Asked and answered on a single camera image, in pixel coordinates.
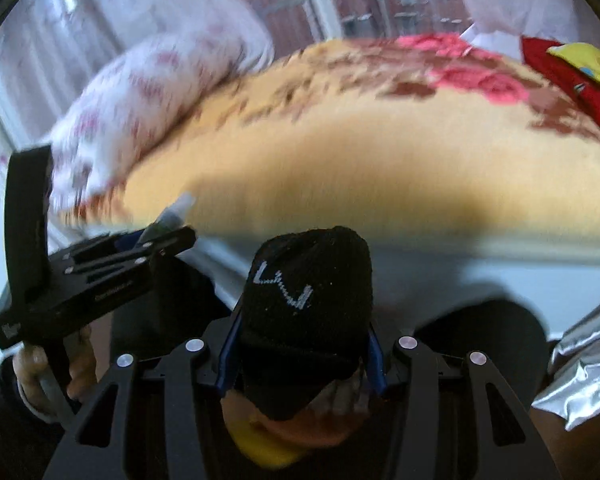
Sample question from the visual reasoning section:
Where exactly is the sheer white right curtain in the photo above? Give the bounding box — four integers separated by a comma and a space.
462, 0, 600, 58

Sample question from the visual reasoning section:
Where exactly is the red cloth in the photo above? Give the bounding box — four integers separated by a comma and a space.
521, 37, 600, 127

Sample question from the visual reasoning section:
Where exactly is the orange trash bin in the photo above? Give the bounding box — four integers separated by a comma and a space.
221, 390, 370, 469

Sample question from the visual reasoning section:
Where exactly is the dark green small bottle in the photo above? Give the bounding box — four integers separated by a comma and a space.
137, 193, 196, 246

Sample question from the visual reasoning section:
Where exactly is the silver foil bag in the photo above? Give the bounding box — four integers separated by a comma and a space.
532, 305, 600, 431

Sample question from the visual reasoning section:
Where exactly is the black sock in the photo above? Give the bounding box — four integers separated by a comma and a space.
219, 226, 373, 422

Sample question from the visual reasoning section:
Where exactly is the yellow floral fleece blanket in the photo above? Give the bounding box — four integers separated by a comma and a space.
61, 35, 600, 264

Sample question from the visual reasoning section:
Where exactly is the yellow cartoon pillow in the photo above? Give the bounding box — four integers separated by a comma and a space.
546, 42, 600, 84

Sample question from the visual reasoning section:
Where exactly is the white pink floral pillow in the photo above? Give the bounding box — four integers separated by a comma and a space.
45, 32, 244, 212

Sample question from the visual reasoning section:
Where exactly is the person's left hand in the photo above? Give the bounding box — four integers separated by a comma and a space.
12, 314, 112, 418

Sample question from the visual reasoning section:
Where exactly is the crumpled paper trash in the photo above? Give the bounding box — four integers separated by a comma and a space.
310, 370, 370, 416

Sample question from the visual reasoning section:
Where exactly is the black sleeved left forearm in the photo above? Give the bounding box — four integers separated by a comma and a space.
0, 356, 65, 480

